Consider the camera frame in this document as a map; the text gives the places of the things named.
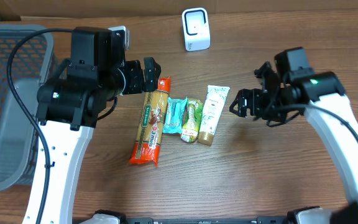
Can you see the teal snack packet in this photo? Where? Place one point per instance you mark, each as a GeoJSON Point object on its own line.
{"type": "Point", "coordinates": [174, 116]}

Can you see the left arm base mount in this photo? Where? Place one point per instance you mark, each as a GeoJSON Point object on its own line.
{"type": "Point", "coordinates": [106, 217]}

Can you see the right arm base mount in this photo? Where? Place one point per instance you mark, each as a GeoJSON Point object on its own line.
{"type": "Point", "coordinates": [309, 215]}

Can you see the white Pantene tube gold cap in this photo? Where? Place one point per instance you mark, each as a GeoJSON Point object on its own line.
{"type": "Point", "coordinates": [212, 109]}

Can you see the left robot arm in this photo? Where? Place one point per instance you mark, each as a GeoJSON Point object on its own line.
{"type": "Point", "coordinates": [68, 110]}

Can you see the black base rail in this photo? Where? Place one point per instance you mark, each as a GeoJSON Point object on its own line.
{"type": "Point", "coordinates": [258, 220]}

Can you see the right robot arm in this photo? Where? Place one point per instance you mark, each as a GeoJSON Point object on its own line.
{"type": "Point", "coordinates": [294, 89]}

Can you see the red spaghetti packet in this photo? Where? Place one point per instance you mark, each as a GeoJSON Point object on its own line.
{"type": "Point", "coordinates": [149, 133]}

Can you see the green snack packet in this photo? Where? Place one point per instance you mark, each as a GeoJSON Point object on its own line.
{"type": "Point", "coordinates": [191, 126]}

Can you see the white barcode scanner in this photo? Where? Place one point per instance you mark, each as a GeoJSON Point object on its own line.
{"type": "Point", "coordinates": [196, 29]}

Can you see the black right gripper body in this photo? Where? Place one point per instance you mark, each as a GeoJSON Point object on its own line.
{"type": "Point", "coordinates": [260, 100]}

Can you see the grey plastic basket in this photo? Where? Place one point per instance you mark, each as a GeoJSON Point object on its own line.
{"type": "Point", "coordinates": [33, 63]}

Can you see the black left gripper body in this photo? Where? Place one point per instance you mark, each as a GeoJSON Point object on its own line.
{"type": "Point", "coordinates": [150, 74]}

